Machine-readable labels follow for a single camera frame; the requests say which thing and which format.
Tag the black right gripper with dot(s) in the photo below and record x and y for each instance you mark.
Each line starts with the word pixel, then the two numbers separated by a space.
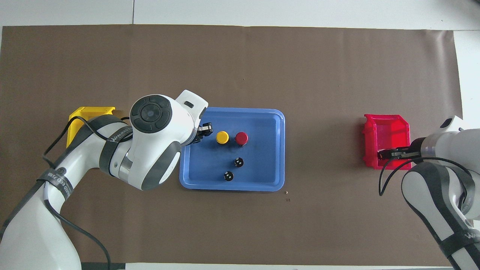
pixel 418 147

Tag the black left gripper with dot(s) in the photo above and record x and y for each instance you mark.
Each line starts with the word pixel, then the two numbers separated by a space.
pixel 195 138

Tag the yellow push button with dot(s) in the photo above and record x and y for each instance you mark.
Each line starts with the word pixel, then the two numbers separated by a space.
pixel 222 137

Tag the red push button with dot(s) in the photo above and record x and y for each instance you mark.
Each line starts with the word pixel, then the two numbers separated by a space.
pixel 241 138

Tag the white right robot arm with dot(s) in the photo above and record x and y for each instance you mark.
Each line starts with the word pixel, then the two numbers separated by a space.
pixel 442 210

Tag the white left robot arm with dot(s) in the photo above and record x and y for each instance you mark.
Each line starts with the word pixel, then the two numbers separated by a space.
pixel 161 150

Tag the red plastic bin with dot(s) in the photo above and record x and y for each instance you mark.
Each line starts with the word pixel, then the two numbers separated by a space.
pixel 386 131

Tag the black cylindrical capacitor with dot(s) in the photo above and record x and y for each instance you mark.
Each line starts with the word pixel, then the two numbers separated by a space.
pixel 239 162
pixel 228 176

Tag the blue plastic tray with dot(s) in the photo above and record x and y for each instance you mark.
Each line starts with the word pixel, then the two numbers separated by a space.
pixel 258 168

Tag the yellow plastic bin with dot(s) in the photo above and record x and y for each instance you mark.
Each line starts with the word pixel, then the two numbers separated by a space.
pixel 90 111

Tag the brown paper table mat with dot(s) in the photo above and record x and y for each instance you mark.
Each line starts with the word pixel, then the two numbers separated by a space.
pixel 300 56

